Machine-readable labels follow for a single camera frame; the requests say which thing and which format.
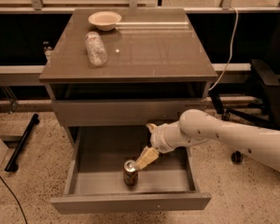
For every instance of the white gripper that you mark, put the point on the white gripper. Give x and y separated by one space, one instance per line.
158 138

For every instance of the orange soda can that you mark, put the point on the orange soda can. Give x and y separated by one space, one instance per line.
130 174

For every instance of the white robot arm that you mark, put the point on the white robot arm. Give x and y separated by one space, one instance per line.
195 126

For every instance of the open grey middle drawer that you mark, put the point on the open grey middle drawer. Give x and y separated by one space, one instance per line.
95 182

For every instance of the grey drawer cabinet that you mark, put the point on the grey drawer cabinet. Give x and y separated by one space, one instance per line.
152 54

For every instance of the closed grey top drawer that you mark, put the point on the closed grey top drawer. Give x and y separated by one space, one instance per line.
76 113

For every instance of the clear plastic water bottle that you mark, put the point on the clear plastic water bottle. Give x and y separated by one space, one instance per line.
95 49

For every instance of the white paper bowl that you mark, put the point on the white paper bowl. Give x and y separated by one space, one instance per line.
104 20

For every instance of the small bottle behind cabinet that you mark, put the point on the small bottle behind cabinet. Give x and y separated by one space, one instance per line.
47 49

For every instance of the black metal bar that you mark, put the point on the black metal bar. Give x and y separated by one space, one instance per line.
12 165

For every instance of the black office chair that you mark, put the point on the black office chair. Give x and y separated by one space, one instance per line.
264 84

